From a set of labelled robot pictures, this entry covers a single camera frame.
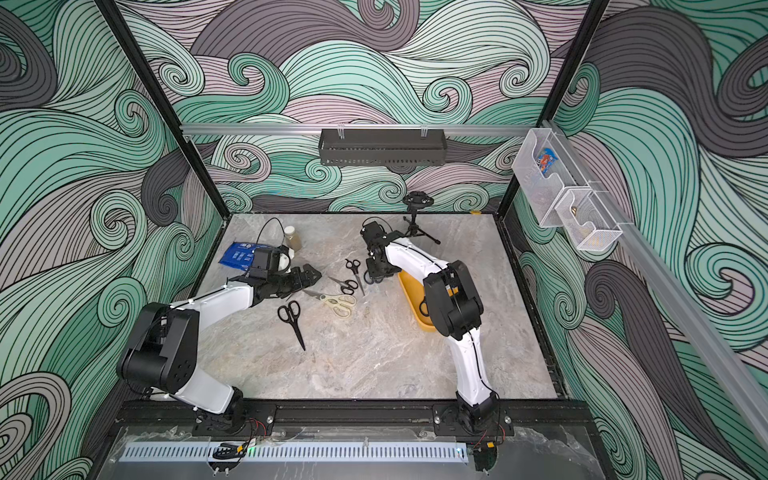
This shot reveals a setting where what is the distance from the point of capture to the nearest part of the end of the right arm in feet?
2.39

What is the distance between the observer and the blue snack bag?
1032mm

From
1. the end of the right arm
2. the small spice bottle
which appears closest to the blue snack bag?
the small spice bottle

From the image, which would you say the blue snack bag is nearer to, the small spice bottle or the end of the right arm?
the small spice bottle

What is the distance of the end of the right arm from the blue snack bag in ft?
1.41
